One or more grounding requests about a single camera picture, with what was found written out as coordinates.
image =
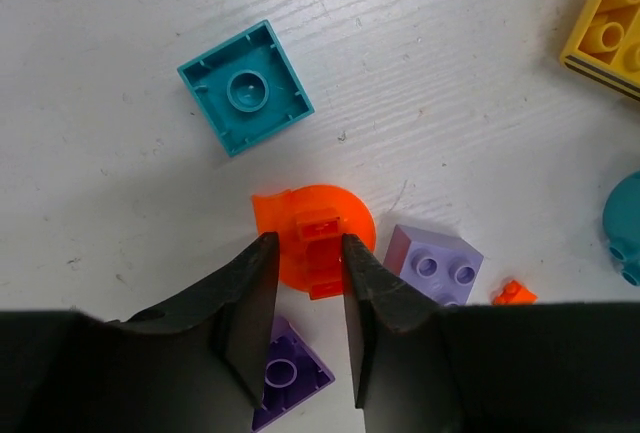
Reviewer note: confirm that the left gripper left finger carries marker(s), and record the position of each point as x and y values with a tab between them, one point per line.
236	304

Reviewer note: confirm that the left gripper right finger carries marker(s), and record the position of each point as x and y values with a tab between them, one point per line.
396	348

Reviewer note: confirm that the light purple square lego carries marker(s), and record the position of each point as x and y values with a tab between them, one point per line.
442	267

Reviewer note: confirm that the dark purple long lego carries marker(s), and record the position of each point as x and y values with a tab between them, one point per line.
293	374

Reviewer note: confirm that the orange round lego piece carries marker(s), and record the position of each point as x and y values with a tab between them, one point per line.
310	222

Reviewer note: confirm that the small orange lego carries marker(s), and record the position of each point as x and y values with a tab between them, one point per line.
514	293

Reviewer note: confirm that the yellow long lego brick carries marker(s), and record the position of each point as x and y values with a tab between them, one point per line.
603	45

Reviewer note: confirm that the teal square lego brick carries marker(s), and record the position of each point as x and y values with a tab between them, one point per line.
246	88

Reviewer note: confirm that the teal rounded lego piece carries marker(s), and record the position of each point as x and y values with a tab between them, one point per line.
620	221

